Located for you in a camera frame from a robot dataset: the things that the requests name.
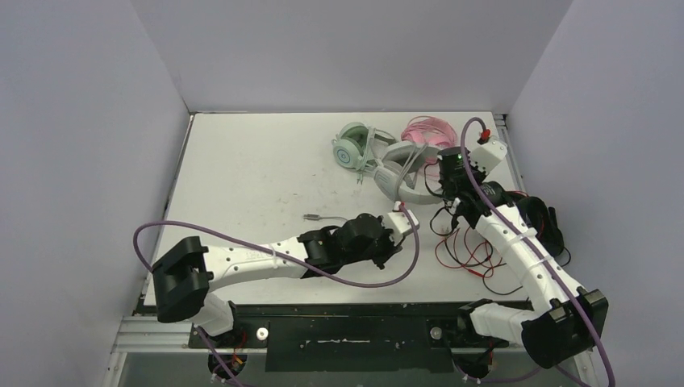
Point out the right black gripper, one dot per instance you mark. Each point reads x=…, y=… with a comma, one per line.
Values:
x=446, y=189

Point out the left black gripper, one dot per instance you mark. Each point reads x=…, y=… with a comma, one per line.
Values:
x=390, y=250

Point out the pink cat-ear headphones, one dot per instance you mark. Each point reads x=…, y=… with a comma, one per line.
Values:
x=426, y=129

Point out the white gaming headset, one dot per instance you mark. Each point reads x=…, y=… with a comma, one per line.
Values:
x=396, y=173

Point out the mint green headphones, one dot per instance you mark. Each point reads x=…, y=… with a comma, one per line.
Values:
x=353, y=148

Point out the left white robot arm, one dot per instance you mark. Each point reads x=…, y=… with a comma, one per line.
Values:
x=187, y=277

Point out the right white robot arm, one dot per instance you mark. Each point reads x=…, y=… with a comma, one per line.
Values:
x=565, y=319

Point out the red and black headphones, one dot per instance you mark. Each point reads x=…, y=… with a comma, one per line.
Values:
x=454, y=251

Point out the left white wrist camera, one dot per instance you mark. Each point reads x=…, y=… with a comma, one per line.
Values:
x=401, y=222

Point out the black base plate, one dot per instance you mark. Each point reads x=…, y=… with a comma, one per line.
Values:
x=382, y=337

